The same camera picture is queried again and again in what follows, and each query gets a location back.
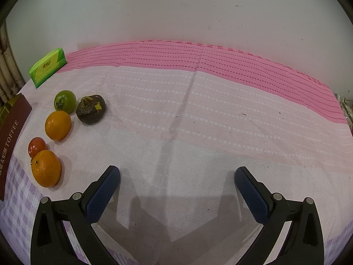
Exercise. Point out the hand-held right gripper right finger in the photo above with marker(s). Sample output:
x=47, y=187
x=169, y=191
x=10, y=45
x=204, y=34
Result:
x=251, y=196

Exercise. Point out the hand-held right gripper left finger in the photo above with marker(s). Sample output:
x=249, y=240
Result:
x=102, y=196

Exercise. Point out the small red tomato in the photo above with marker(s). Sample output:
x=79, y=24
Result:
x=37, y=146

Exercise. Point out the small orange tangerine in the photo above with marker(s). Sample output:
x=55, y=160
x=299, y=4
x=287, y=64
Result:
x=58, y=125

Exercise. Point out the small dark mangosteen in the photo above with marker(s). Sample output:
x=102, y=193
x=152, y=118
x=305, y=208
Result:
x=91, y=110

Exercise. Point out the green tomato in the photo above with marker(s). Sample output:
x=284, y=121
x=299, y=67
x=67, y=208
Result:
x=66, y=102

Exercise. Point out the dark red metal tin box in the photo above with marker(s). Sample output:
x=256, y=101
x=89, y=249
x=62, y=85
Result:
x=13, y=132

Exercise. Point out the pink and purple checked tablecloth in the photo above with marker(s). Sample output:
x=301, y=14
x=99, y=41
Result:
x=206, y=116

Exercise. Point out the green tissue pack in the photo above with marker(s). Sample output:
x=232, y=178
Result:
x=48, y=66

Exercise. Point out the bamboo furniture frame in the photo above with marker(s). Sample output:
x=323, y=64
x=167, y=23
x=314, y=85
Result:
x=8, y=77

